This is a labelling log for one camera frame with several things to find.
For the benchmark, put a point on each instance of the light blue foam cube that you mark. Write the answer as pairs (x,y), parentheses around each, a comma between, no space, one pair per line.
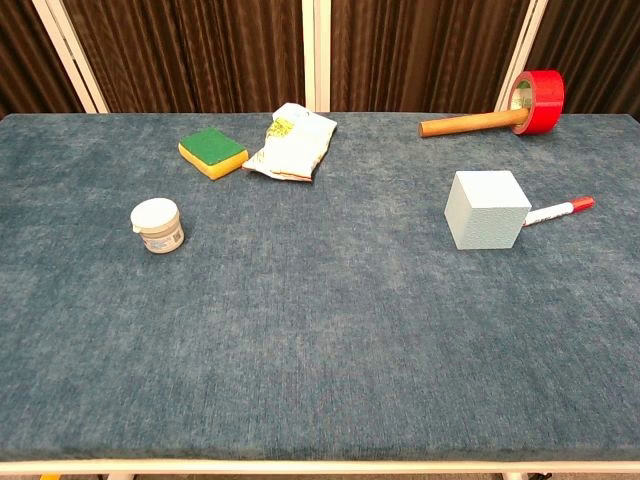
(482,212)

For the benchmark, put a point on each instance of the red capped white marker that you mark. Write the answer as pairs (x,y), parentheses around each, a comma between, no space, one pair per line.
(562,208)

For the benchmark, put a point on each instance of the white snack bag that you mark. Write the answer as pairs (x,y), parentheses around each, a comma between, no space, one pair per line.
(295,142)

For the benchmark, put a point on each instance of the blue table cloth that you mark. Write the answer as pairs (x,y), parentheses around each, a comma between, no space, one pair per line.
(300,310)

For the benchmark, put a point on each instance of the green and yellow sponge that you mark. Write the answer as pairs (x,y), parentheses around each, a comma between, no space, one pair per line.
(212,150)

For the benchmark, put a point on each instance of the small white lidded jar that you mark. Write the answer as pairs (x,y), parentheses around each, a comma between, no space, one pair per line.
(157,225)

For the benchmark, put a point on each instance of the wooden rod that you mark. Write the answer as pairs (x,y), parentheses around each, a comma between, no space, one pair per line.
(470,125)

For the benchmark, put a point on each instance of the brown pleated curtain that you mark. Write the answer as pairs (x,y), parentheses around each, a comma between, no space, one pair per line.
(200,50)

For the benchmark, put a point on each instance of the red tape roll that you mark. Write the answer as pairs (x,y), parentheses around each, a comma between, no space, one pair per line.
(545,100)

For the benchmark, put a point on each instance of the white screen frame post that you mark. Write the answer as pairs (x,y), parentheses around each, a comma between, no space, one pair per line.
(316,50)
(70,50)
(520,45)

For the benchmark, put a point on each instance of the white table frame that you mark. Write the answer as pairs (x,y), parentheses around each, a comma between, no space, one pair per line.
(320,467)

